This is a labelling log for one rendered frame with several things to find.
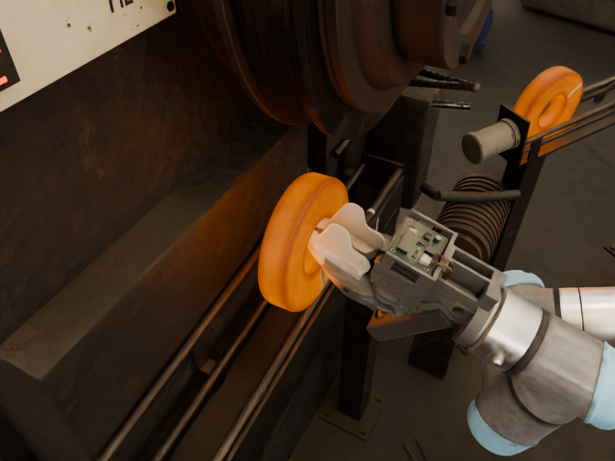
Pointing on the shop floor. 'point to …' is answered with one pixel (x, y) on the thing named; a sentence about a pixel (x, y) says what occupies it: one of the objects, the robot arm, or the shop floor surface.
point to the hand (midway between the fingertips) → (307, 230)
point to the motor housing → (479, 228)
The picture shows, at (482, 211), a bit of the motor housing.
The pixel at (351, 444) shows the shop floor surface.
